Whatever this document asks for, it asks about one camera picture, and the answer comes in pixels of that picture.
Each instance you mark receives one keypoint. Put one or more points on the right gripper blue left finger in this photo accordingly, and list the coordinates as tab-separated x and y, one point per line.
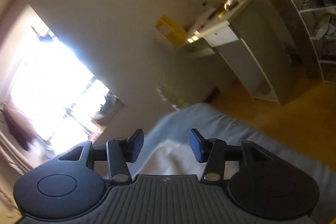
121	151

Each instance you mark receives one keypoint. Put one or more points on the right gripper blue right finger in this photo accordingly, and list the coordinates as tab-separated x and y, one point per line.
211	152

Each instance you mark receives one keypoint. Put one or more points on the dark clothes hanging at window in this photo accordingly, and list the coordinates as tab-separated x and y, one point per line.
19	126

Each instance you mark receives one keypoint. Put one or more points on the grey bed blanket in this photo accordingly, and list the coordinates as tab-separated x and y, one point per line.
213	124

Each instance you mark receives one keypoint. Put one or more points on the box on windowsill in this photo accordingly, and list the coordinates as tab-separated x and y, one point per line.
108	111

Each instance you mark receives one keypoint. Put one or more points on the white footboard bedpost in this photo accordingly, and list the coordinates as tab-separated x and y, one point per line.
167	94

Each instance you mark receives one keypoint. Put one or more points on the beige curtain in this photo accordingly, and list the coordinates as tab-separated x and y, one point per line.
14	157

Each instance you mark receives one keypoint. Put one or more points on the yellow cardboard box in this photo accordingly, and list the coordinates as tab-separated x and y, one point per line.
171	30

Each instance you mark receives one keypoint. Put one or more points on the white green side table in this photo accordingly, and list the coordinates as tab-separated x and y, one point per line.
243	45

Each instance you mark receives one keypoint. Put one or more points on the white wire shoe rack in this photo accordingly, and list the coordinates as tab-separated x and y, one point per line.
319	22

